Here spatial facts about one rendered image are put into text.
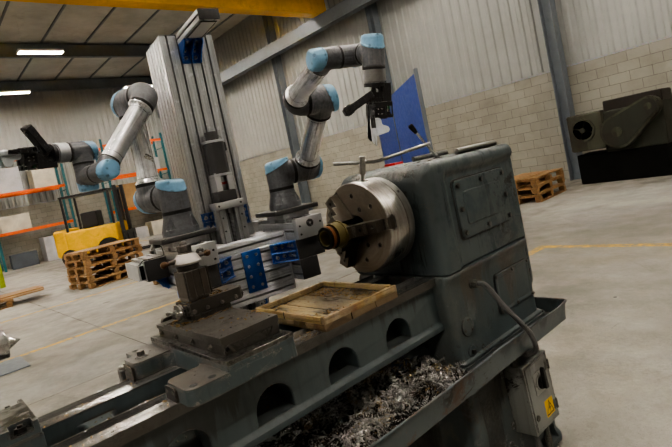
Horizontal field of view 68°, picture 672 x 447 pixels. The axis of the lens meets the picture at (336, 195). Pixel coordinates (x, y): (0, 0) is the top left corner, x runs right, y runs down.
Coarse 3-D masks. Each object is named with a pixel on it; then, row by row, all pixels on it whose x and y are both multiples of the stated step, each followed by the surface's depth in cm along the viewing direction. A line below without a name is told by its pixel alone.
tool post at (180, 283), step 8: (192, 264) 137; (176, 272) 138; (184, 272) 135; (192, 272) 136; (200, 272) 137; (208, 272) 139; (176, 280) 138; (184, 280) 135; (192, 280) 135; (200, 280) 137; (208, 280) 139; (184, 288) 135; (192, 288) 135; (200, 288) 137; (208, 288) 138; (184, 296) 136; (192, 296) 134; (200, 296) 137
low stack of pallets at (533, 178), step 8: (560, 168) 934; (520, 176) 938; (528, 176) 906; (536, 176) 876; (544, 176) 903; (560, 176) 928; (520, 184) 937; (528, 184) 909; (536, 184) 860; (544, 184) 875; (552, 184) 905; (560, 184) 931; (520, 192) 938; (528, 192) 905; (536, 192) 858; (544, 192) 877; (552, 192) 902; (560, 192) 920; (520, 200) 886; (528, 200) 911; (536, 200) 863; (544, 200) 867
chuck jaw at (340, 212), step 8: (336, 192) 175; (328, 200) 173; (336, 200) 172; (328, 208) 173; (336, 208) 170; (344, 208) 171; (328, 216) 171; (336, 216) 167; (344, 216) 169; (352, 216) 171
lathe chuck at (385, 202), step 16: (352, 192) 169; (368, 192) 163; (384, 192) 164; (352, 208) 170; (368, 208) 164; (384, 208) 160; (400, 208) 164; (352, 224) 176; (400, 224) 162; (368, 240) 167; (384, 240) 162; (400, 240) 163; (368, 256) 169; (384, 256) 163; (400, 256) 169; (368, 272) 171
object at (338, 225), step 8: (328, 224) 163; (336, 224) 162; (344, 224) 165; (320, 232) 162; (328, 232) 159; (336, 232) 160; (344, 232) 161; (320, 240) 163; (328, 240) 166; (336, 240) 160; (344, 240) 162; (328, 248) 161; (336, 248) 162
